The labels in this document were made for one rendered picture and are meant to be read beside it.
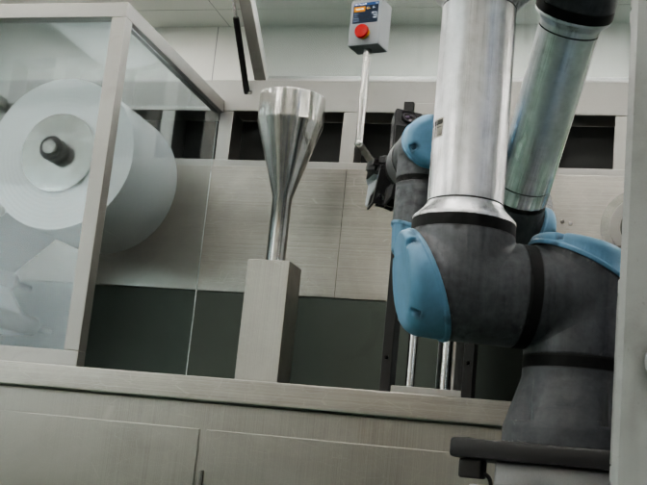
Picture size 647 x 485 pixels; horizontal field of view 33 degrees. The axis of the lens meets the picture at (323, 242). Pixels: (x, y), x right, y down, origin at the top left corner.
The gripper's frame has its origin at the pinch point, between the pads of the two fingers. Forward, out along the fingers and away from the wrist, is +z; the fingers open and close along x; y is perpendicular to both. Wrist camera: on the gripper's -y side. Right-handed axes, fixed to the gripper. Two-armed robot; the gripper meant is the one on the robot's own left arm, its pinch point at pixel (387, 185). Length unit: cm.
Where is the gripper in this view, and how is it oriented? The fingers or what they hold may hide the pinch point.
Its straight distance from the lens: 180.6
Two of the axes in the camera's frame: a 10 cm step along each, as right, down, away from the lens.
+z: -1.3, 1.8, 9.7
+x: 9.6, 2.5, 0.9
